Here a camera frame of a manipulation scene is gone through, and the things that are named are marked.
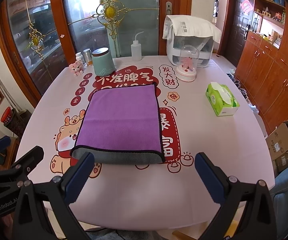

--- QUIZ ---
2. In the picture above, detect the purple grey microfibre towel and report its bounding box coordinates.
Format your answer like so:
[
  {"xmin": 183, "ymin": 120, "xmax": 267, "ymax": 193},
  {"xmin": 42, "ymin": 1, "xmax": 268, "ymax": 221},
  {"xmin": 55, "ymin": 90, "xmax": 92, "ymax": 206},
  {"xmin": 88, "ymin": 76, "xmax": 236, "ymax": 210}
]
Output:
[{"xmin": 70, "ymin": 83, "xmax": 165, "ymax": 165}]

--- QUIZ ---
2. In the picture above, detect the red bucket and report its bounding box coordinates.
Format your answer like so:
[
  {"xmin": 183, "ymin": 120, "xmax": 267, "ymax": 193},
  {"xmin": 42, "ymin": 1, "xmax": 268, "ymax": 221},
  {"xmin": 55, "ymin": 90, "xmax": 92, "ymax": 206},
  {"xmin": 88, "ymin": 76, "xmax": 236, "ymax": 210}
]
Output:
[{"xmin": 0, "ymin": 107, "xmax": 13, "ymax": 125}]

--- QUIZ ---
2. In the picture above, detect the blue jeans leg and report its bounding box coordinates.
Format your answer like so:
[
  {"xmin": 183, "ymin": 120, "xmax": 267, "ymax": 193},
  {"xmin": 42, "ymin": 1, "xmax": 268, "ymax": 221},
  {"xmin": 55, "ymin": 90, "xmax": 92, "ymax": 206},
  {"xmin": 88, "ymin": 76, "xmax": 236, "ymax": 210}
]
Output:
[{"xmin": 270, "ymin": 168, "xmax": 288, "ymax": 239}]

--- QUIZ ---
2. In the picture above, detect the cardboard box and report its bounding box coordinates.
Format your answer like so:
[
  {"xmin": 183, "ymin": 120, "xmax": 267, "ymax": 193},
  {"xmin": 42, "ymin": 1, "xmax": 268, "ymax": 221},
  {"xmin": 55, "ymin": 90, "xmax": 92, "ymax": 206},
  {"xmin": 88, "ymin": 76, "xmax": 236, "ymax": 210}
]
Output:
[{"xmin": 266, "ymin": 121, "xmax": 288, "ymax": 177}]

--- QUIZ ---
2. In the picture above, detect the green tissue pack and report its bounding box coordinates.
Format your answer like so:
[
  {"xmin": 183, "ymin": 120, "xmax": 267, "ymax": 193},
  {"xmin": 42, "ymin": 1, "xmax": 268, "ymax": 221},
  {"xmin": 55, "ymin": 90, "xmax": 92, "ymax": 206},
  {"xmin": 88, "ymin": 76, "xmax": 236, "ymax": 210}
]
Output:
[{"xmin": 205, "ymin": 82, "xmax": 240, "ymax": 116}]

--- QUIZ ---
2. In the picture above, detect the pink cat figurine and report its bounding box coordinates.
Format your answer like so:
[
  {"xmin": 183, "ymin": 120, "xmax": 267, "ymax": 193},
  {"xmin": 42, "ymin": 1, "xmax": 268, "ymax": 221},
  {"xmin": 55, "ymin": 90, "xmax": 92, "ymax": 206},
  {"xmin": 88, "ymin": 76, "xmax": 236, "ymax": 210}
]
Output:
[{"xmin": 69, "ymin": 61, "xmax": 84, "ymax": 76}]

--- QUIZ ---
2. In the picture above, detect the white pill bottle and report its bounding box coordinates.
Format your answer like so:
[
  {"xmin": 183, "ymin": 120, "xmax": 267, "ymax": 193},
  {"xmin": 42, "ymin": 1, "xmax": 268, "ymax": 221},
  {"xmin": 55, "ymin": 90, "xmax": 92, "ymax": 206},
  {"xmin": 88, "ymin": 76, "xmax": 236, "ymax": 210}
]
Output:
[{"xmin": 76, "ymin": 52, "xmax": 85, "ymax": 65}]

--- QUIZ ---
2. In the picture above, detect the glass dome pink figurine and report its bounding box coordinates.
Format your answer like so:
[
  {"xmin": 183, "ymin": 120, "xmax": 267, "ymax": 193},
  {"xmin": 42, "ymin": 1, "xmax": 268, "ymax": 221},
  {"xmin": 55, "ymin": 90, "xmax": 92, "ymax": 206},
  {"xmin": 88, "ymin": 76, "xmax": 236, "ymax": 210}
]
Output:
[{"xmin": 175, "ymin": 45, "xmax": 199, "ymax": 82}]

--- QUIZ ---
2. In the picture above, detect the wooden cabinet with shelves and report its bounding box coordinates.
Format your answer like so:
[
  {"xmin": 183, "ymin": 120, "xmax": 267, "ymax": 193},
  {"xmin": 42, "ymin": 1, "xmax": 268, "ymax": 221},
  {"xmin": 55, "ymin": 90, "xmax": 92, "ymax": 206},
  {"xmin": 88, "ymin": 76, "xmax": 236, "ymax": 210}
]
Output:
[{"xmin": 235, "ymin": 0, "xmax": 288, "ymax": 133}]

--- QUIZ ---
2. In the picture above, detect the teal ceramic jar wooden lid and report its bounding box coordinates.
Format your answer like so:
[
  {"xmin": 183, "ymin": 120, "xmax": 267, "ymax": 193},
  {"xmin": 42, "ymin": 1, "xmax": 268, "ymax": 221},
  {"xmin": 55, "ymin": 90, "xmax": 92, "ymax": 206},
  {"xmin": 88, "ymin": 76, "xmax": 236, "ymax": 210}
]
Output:
[{"xmin": 92, "ymin": 47, "xmax": 116, "ymax": 77}]

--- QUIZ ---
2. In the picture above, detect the glass sliding door gold ornament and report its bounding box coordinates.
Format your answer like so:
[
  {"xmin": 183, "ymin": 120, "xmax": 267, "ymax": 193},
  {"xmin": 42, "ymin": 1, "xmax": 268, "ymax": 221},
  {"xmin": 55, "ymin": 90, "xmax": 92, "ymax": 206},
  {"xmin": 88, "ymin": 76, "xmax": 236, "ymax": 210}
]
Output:
[{"xmin": 0, "ymin": 0, "xmax": 192, "ymax": 106}]

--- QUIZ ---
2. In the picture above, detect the white countertop appliance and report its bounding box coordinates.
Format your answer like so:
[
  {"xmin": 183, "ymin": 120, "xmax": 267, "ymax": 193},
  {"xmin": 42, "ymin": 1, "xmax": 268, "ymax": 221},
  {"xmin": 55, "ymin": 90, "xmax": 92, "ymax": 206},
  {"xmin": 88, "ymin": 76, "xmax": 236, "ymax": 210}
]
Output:
[{"xmin": 166, "ymin": 34, "xmax": 213, "ymax": 68}]

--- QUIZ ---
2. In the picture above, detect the white squeeze wash bottle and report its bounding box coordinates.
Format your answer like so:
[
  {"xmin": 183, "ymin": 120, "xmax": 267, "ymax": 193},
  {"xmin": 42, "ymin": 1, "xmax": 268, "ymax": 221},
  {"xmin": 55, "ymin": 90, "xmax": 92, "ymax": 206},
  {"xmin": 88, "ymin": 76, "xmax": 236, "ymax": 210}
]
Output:
[{"xmin": 130, "ymin": 31, "xmax": 143, "ymax": 61}]

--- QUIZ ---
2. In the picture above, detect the dark wooden entry door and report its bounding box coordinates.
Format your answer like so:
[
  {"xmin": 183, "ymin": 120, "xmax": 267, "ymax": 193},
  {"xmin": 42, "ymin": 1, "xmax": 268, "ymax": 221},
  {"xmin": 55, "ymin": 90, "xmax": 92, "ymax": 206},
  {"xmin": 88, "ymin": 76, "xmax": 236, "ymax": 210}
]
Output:
[{"xmin": 225, "ymin": 0, "xmax": 254, "ymax": 67}]

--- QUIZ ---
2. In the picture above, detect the white towel on appliance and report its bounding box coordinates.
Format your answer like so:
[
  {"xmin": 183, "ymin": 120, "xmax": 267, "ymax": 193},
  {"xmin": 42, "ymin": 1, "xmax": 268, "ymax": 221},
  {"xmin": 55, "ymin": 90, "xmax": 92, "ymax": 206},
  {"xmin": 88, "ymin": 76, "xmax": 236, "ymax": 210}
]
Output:
[{"xmin": 162, "ymin": 15, "xmax": 222, "ymax": 44}]

